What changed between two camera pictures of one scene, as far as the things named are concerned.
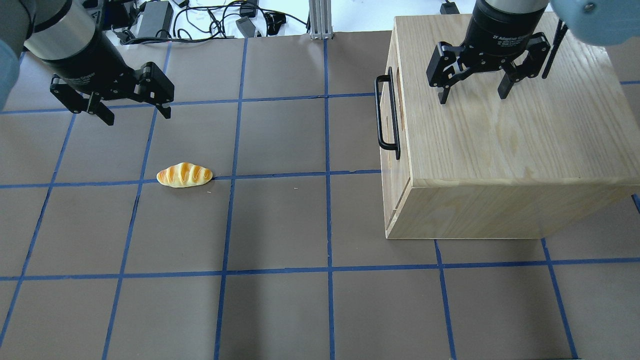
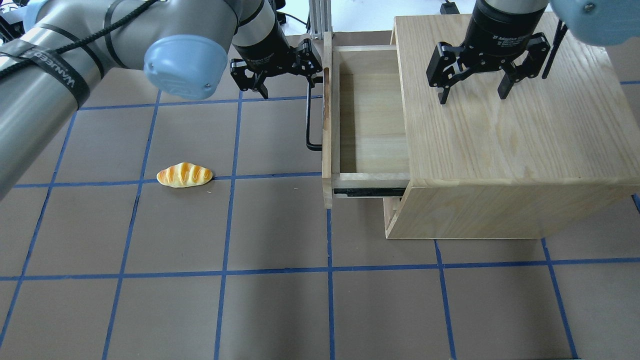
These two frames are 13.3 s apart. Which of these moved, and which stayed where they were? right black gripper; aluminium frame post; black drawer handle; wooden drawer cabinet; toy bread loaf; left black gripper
Moved: black drawer handle; left black gripper
Stayed: aluminium frame post; toy bread loaf; right black gripper; wooden drawer cabinet
